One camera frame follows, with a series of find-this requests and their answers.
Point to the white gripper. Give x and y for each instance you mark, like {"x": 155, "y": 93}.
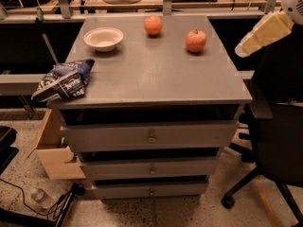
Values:
{"x": 293, "y": 2}

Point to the red apple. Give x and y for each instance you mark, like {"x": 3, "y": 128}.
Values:
{"x": 195, "y": 41}

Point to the blue chip bag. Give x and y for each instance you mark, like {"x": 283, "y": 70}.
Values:
{"x": 65, "y": 80}

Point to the black office chair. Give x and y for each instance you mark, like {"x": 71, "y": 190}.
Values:
{"x": 275, "y": 120}

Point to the orange fruit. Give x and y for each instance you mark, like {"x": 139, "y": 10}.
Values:
{"x": 153, "y": 25}

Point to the grey drawer cabinet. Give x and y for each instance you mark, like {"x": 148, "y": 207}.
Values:
{"x": 155, "y": 117}

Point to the white bowl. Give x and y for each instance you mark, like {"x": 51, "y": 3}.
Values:
{"x": 103, "y": 39}

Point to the cardboard box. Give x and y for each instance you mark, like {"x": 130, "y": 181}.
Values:
{"x": 59, "y": 162}

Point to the clear plastic bottle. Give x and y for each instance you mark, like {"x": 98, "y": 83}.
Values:
{"x": 41, "y": 197}

